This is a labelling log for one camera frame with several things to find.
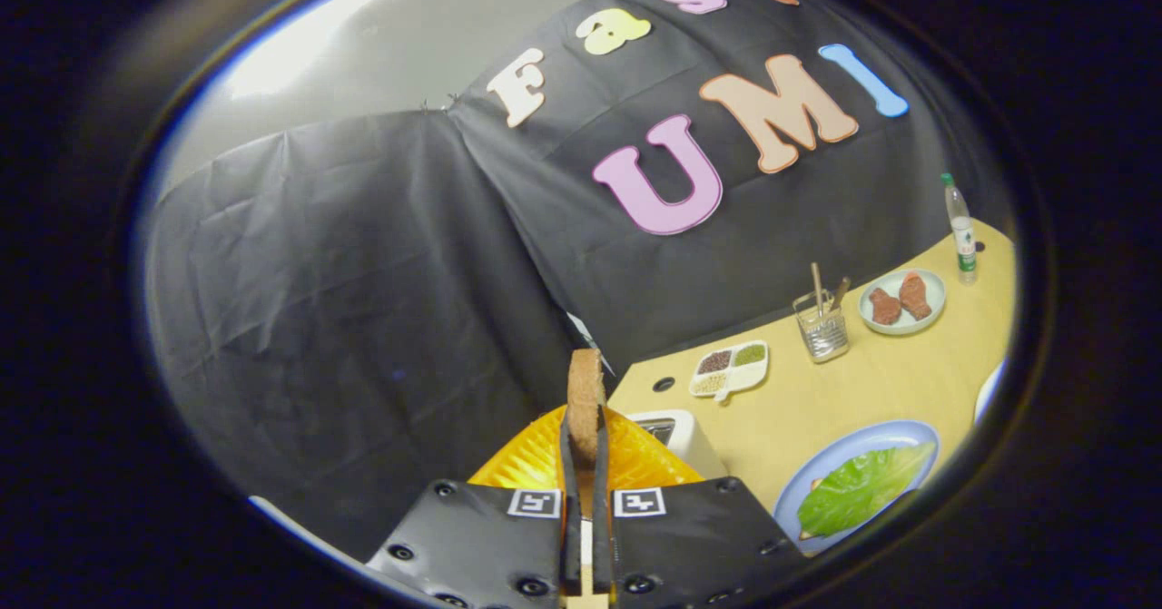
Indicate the pale green plate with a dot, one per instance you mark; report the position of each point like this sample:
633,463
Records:
899,328

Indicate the white toaster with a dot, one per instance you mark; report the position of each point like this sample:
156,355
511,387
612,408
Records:
694,446

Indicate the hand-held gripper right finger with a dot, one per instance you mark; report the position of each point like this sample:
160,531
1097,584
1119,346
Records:
690,545

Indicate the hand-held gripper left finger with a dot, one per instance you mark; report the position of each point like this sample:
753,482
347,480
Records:
490,545

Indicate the white square plate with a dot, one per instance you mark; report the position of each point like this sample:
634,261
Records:
989,396

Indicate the clear water bottle green cap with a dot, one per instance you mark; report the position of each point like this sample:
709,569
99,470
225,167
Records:
962,232

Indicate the black backdrop cloth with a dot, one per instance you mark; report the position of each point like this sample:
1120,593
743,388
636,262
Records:
363,300

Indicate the clear glass utensil holder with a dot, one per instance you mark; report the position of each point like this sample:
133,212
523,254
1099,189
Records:
824,337

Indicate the green lettuce leaf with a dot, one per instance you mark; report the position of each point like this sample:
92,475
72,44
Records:
858,491

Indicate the blue round plate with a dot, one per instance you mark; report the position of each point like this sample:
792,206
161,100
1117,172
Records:
853,441

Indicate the white divided seasoning dish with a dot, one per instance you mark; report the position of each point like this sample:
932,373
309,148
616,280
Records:
749,378

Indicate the wooden chopstick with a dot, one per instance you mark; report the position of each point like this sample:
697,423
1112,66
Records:
816,287
840,291

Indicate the brown meat slice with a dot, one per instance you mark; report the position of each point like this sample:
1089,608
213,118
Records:
915,296
883,305

